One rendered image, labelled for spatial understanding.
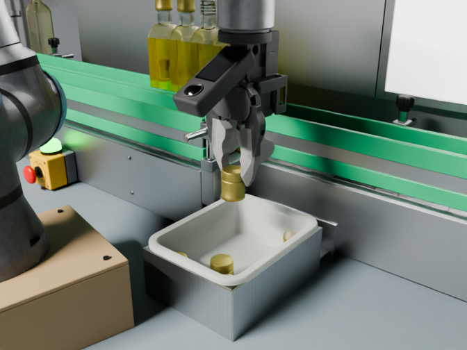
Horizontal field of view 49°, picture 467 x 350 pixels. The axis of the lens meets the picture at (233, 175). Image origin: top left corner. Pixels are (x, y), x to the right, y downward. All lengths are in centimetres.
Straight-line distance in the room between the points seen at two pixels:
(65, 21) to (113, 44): 206
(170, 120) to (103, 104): 19
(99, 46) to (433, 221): 106
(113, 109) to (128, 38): 41
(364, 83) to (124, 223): 52
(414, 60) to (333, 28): 16
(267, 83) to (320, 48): 33
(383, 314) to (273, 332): 16
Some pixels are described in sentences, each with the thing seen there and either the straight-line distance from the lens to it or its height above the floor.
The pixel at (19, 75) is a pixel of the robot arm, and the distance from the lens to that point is 77.
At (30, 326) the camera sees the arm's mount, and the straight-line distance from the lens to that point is 68.
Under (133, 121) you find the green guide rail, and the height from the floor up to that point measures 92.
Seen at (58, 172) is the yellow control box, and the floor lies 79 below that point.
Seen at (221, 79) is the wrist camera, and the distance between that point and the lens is 64.
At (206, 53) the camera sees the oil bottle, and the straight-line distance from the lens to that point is 99.
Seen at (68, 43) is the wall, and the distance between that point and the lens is 355.
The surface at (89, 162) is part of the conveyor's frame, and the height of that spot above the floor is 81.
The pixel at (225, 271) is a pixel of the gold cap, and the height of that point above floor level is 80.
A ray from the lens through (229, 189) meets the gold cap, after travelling 73.
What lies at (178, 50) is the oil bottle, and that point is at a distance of 104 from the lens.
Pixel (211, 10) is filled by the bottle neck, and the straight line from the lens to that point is 100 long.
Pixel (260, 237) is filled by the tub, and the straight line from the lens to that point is 88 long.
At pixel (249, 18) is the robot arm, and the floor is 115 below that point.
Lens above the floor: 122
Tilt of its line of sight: 23 degrees down
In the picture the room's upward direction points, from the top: straight up
